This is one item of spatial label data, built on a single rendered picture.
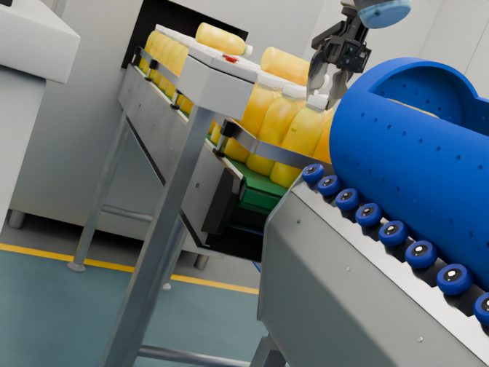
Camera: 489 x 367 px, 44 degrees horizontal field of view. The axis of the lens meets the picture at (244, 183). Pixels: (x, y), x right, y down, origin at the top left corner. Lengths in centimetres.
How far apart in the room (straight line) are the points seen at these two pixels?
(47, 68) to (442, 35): 595
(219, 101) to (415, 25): 527
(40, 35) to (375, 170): 62
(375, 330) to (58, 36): 58
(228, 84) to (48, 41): 74
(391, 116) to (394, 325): 32
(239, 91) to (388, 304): 54
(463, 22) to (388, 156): 531
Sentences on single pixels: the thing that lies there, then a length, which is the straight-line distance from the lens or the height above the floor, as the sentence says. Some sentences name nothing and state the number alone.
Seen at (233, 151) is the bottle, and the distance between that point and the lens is 135.
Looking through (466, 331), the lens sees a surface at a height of 92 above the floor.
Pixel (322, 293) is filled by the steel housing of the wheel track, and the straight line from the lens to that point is 100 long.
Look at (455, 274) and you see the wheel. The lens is 83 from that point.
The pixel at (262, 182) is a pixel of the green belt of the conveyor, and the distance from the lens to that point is 124.
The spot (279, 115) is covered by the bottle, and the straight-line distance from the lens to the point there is 130.
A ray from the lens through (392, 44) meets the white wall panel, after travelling 626.
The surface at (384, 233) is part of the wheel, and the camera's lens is 94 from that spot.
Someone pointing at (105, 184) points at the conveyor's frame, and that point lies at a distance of 262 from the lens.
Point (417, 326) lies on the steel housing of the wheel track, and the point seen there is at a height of 89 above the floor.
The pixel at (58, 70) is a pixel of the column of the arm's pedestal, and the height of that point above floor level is 107.
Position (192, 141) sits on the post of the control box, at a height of 92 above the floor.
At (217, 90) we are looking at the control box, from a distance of 119.
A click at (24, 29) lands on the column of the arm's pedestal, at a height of 109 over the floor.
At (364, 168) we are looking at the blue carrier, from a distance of 100.
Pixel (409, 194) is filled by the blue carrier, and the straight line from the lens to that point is 89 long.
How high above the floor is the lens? 113
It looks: 12 degrees down
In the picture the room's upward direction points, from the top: 21 degrees clockwise
